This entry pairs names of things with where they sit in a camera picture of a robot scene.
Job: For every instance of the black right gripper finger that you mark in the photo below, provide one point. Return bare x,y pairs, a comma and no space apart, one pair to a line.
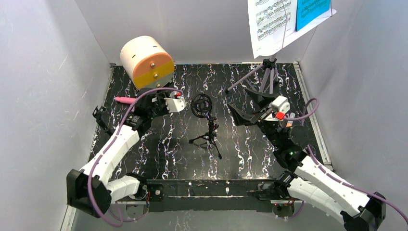
260,98
241,118

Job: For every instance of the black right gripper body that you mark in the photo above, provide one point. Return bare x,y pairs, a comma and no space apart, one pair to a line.
256,111

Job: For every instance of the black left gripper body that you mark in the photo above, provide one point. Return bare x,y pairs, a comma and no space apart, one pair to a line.
153,104

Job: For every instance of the pink microphone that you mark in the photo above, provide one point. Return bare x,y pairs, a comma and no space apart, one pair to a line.
125,100

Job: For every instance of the lilac music stand tripod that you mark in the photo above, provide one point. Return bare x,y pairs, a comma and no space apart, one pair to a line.
268,80

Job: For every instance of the white sheet music page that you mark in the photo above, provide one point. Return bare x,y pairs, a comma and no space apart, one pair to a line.
272,25

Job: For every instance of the black round-base mic stand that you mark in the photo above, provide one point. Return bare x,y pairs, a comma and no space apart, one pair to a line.
97,114

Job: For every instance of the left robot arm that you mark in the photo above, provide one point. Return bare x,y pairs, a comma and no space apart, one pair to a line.
90,189

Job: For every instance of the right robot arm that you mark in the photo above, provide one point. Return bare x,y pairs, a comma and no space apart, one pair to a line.
304,177

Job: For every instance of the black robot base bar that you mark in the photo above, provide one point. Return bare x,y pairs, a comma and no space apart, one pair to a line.
212,195

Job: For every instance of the round pastel drawer cabinet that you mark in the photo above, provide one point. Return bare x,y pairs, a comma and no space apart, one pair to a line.
147,63

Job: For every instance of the blue sheet music page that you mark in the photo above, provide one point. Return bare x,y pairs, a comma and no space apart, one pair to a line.
308,10

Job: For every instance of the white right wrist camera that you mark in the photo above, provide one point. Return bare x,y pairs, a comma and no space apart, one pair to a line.
283,105

